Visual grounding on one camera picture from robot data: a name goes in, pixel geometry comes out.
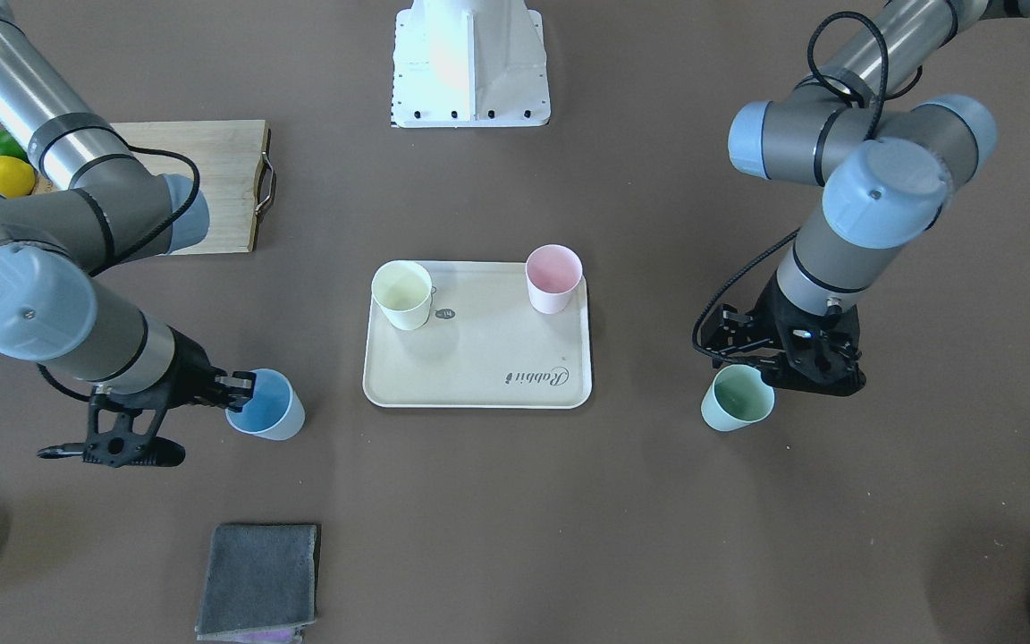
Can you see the wooden cutting board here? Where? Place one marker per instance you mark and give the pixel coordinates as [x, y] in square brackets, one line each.
[237, 177]

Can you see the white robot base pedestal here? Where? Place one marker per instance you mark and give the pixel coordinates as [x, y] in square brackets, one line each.
[469, 64]

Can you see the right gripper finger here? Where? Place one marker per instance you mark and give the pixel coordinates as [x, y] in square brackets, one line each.
[238, 386]

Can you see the green lime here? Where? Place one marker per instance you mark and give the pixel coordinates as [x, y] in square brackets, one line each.
[9, 147]

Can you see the cream yellow cup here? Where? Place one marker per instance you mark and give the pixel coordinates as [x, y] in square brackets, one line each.
[403, 291]

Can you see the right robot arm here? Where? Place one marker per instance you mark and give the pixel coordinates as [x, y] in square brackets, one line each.
[106, 209]

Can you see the pink cup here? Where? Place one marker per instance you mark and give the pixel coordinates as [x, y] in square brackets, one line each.
[553, 273]

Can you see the mint green cup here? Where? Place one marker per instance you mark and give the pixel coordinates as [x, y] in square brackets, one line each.
[737, 397]

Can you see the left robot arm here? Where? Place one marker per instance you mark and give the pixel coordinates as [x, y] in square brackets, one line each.
[885, 178]

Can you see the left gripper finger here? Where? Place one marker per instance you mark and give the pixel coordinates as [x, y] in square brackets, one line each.
[771, 371]
[726, 336]

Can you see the light blue cup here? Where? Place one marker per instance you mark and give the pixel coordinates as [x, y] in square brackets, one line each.
[275, 411]

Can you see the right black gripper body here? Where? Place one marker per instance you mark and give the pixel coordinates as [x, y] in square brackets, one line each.
[188, 368]

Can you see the beige rabbit tray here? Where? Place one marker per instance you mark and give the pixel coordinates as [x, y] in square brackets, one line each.
[484, 346]

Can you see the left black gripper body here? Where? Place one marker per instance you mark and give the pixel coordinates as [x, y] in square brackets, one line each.
[780, 312]

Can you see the grey folded cloth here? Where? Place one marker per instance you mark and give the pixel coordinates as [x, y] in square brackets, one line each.
[260, 584]

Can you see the whole lemon upper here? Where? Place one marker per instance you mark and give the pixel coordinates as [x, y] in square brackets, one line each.
[17, 178]

